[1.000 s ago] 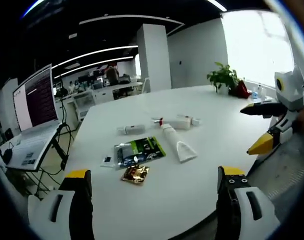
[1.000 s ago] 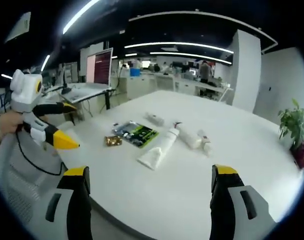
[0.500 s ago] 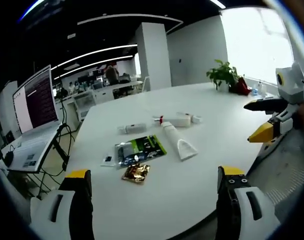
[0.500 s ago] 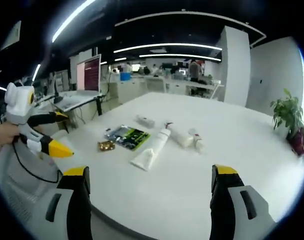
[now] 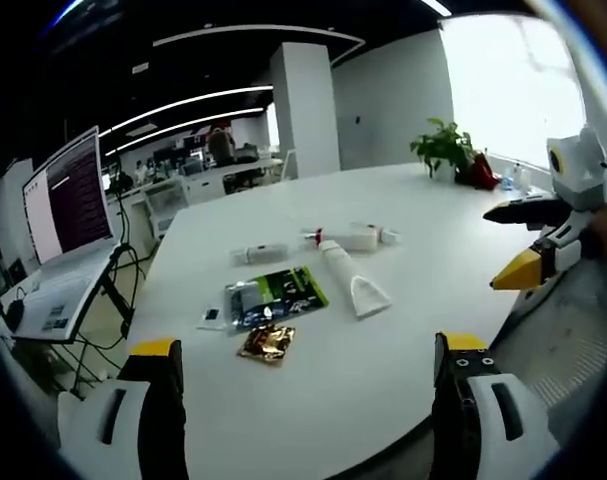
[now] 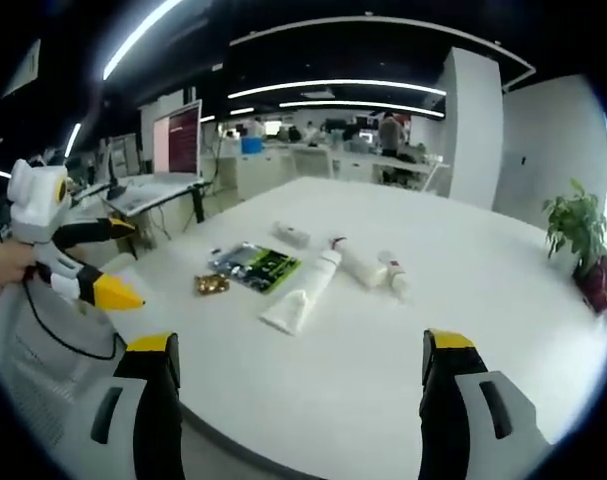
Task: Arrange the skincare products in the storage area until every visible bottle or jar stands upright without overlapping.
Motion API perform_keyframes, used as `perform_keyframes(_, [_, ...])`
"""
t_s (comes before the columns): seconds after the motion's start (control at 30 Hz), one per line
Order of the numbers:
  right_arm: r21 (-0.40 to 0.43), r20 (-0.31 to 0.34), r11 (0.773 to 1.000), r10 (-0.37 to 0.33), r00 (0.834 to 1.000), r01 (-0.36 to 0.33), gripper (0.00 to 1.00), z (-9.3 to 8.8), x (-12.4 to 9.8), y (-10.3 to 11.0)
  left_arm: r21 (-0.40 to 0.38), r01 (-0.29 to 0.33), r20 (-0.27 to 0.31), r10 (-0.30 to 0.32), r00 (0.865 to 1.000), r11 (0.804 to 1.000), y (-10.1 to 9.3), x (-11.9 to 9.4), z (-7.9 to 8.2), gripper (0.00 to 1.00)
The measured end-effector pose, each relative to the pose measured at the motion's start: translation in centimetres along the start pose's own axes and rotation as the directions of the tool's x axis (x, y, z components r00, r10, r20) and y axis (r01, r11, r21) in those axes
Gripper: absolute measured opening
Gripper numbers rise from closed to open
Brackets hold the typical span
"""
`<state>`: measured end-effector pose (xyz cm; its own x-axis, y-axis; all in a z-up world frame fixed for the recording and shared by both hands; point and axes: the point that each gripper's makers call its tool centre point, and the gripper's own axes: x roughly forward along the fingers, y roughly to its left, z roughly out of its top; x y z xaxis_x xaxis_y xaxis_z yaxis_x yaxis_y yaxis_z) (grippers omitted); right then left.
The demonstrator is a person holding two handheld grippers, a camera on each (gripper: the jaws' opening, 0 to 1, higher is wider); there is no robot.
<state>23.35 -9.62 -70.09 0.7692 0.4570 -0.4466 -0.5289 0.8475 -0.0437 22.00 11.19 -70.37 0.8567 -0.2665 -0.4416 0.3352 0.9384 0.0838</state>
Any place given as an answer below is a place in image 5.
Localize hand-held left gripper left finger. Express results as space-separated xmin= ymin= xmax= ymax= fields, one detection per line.
xmin=57 ymin=337 xmax=190 ymax=480

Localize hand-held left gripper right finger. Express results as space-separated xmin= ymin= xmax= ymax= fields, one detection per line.
xmin=429 ymin=329 xmax=560 ymax=480

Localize small white skincare sachet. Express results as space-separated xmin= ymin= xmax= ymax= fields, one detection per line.
xmin=196 ymin=304 xmax=230 ymax=332

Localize gold foil skincare sachet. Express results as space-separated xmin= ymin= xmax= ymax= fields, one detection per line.
xmin=235 ymin=323 xmax=297 ymax=370

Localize large white skincare tube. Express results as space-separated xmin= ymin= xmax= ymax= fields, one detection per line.
xmin=319 ymin=238 xmax=393 ymax=320

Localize white skincare bottle with cap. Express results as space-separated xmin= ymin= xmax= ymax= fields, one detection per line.
xmin=332 ymin=221 xmax=402 ymax=253

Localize green and black skincare packet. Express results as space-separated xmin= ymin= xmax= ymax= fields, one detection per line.
xmin=223 ymin=265 xmax=331 ymax=337

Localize slim white skincare bottle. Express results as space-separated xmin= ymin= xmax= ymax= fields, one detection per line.
xmin=229 ymin=241 xmax=290 ymax=267

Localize small red-capped skincare tube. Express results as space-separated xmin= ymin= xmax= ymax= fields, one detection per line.
xmin=299 ymin=226 xmax=335 ymax=247

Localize small clear bottles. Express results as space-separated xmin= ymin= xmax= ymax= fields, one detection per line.
xmin=499 ymin=160 xmax=535 ymax=192

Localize red bag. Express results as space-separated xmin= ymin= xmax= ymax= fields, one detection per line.
xmin=455 ymin=151 xmax=500 ymax=190

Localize green potted plant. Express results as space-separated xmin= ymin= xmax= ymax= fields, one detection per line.
xmin=409 ymin=117 xmax=478 ymax=182

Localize white laptop stand table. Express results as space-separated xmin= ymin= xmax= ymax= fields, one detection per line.
xmin=0 ymin=243 xmax=120 ymax=346

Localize black tripod stand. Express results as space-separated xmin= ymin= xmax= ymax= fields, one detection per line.
xmin=101 ymin=154 xmax=150 ymax=341

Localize computer monitor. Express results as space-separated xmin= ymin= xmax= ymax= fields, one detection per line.
xmin=21 ymin=126 xmax=118 ymax=267

